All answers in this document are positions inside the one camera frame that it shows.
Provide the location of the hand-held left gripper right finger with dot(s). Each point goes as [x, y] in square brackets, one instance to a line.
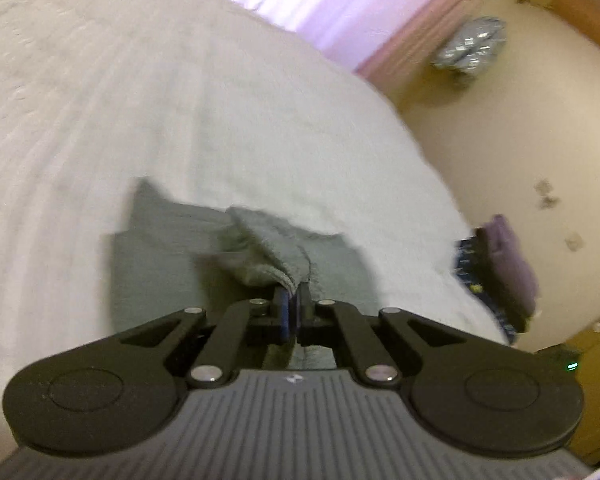
[297, 312]

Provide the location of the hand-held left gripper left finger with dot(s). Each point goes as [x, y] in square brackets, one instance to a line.
[283, 312]

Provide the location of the purple cloth pile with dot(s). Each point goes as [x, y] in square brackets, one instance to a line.
[472, 272]

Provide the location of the white ribbed bedspread bed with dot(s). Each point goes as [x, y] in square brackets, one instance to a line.
[130, 110]

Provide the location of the pink curtain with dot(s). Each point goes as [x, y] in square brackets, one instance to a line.
[430, 40]

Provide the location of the yellow wooden nightstand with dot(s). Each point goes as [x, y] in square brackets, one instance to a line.
[597, 400]

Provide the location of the silver puffer jacket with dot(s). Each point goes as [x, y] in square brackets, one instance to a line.
[472, 45]

